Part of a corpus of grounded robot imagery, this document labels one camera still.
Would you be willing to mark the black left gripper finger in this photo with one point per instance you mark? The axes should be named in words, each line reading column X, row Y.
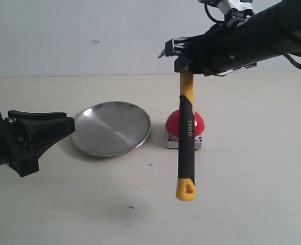
column 39, row 143
column 52, row 125

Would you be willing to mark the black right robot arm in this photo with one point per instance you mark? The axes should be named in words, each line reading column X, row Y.
column 288, row 16

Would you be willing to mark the yellow black claw hammer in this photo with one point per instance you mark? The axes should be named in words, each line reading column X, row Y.
column 186, row 187

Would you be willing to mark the red dome push button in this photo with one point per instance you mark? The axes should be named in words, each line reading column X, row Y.
column 172, row 130

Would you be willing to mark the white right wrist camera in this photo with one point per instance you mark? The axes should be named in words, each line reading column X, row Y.
column 230, row 9

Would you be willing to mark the round stainless steel plate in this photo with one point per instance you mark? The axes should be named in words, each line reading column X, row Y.
column 110, row 129

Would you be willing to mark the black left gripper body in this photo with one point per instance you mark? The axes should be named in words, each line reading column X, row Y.
column 13, row 154

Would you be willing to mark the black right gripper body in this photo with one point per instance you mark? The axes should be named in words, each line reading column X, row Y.
column 222, row 49

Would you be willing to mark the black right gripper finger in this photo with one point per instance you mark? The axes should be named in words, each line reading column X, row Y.
column 181, row 65
column 182, row 46

